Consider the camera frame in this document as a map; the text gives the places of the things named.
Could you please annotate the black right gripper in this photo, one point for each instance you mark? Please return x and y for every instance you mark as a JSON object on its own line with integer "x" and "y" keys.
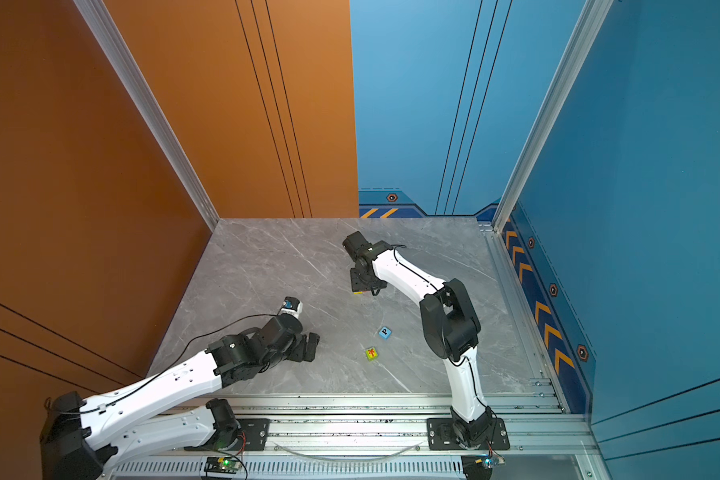
{"x": 355, "y": 285}

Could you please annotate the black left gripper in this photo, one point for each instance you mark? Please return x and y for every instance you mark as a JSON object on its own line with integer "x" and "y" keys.
{"x": 303, "y": 354}

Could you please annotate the blue letter P cube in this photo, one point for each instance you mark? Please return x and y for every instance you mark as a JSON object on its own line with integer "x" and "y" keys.
{"x": 385, "y": 332}

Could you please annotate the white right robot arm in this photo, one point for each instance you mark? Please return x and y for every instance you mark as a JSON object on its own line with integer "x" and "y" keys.
{"x": 450, "y": 328}

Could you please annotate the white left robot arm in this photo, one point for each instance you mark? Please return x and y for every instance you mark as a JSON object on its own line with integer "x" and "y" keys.
{"x": 84, "y": 438}

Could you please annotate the green cube red figure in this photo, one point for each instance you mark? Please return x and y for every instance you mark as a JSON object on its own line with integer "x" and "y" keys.
{"x": 371, "y": 353}

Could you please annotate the left green circuit board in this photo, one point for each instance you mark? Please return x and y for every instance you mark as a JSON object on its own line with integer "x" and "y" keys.
{"x": 223, "y": 467}

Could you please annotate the green circuit board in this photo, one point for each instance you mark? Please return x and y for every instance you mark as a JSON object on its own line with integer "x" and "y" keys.
{"x": 480, "y": 467}
{"x": 223, "y": 467}

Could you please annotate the right green circuit board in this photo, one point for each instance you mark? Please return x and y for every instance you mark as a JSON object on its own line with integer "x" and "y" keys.
{"x": 480, "y": 467}

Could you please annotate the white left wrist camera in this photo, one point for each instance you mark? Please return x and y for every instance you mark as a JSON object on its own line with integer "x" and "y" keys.
{"x": 291, "y": 306}

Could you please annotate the aluminium front rail frame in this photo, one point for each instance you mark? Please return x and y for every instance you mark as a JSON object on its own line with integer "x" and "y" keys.
{"x": 384, "y": 436}

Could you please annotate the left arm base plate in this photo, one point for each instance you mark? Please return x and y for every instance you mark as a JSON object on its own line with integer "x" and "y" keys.
{"x": 251, "y": 435}

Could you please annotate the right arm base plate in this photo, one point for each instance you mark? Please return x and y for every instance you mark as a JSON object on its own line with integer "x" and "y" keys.
{"x": 498, "y": 433}

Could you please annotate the aluminium right corner post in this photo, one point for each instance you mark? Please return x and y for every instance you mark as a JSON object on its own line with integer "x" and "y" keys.
{"x": 585, "y": 32}

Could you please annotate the aluminium corner post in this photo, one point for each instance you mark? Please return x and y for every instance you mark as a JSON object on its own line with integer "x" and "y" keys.
{"x": 103, "y": 27}
{"x": 585, "y": 32}

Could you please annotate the aluminium left corner post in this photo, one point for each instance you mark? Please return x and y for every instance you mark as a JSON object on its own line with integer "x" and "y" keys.
{"x": 103, "y": 27}

